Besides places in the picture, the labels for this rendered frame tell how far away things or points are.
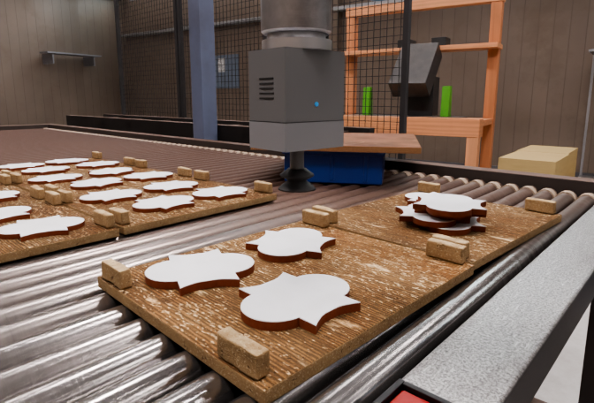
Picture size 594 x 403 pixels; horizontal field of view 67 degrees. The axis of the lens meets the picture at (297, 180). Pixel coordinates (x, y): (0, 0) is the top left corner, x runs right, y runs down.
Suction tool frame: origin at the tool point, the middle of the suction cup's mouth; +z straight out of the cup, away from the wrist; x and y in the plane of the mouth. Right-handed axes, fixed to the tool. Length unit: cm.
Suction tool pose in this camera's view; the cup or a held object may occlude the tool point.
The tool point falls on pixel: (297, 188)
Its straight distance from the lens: 51.1
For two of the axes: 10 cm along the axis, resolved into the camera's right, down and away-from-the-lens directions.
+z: 0.0, 9.8, 1.8
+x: 6.5, 1.4, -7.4
